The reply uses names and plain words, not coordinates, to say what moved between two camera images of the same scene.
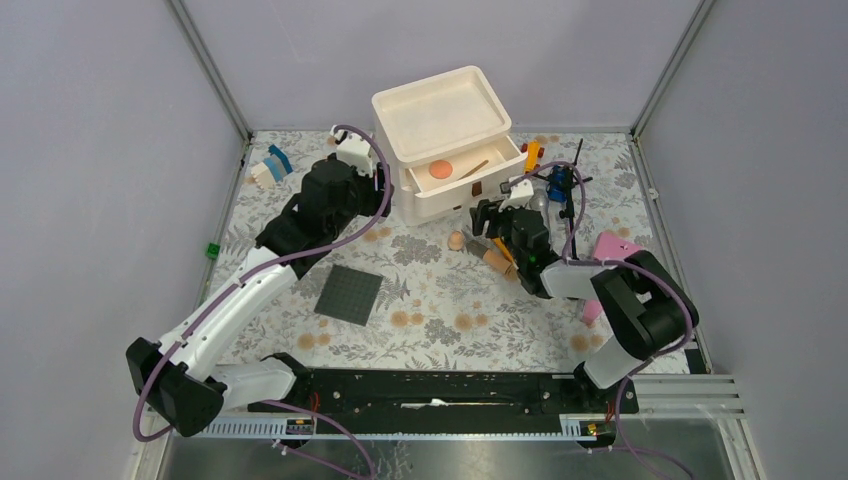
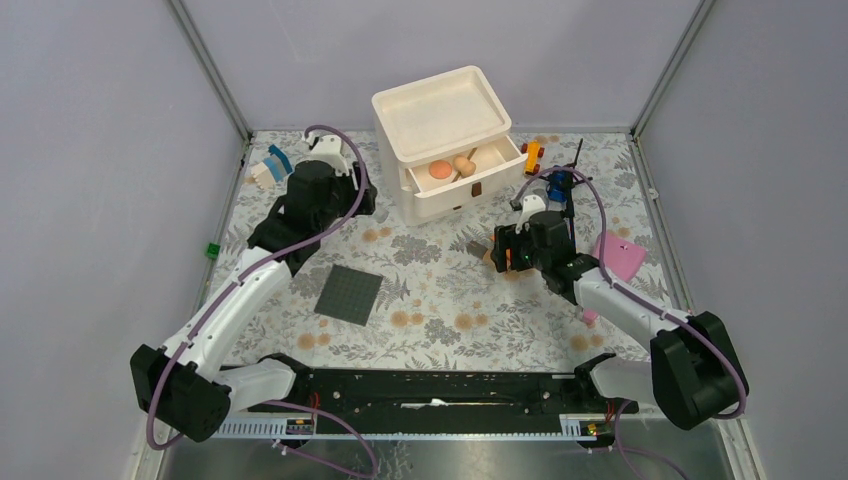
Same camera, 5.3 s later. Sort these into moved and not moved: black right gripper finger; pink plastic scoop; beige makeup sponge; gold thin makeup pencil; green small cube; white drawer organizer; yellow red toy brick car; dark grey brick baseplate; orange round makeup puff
Moved: gold thin makeup pencil; beige makeup sponge; black right gripper finger
Not moved: orange round makeup puff; white drawer organizer; yellow red toy brick car; green small cube; dark grey brick baseplate; pink plastic scoop
